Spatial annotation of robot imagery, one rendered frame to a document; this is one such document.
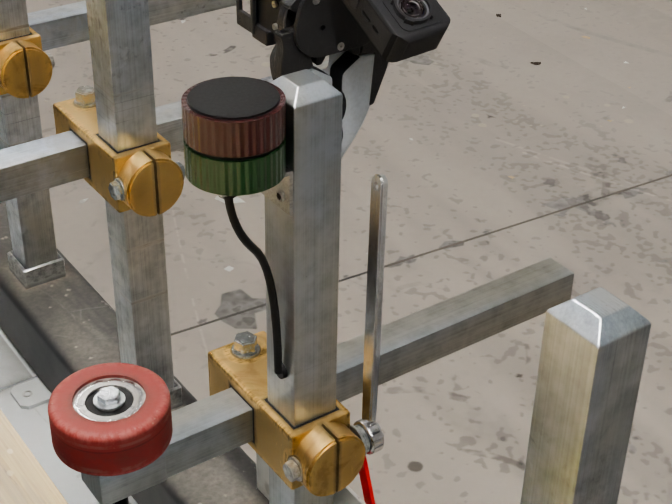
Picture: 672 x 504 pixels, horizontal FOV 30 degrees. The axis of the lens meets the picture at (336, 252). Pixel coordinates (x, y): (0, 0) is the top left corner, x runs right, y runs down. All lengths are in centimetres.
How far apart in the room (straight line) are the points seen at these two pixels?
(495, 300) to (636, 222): 184
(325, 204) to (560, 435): 24
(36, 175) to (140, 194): 9
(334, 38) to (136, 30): 18
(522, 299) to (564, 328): 44
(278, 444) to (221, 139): 26
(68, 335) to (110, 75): 37
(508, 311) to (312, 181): 31
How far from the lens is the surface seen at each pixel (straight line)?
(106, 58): 96
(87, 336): 125
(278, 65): 85
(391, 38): 78
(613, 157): 309
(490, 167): 299
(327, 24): 85
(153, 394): 84
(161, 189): 99
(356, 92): 89
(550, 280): 105
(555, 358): 60
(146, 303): 108
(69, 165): 103
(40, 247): 132
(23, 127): 125
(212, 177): 72
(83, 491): 120
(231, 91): 73
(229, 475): 108
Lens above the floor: 144
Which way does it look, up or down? 33 degrees down
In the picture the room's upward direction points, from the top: 1 degrees clockwise
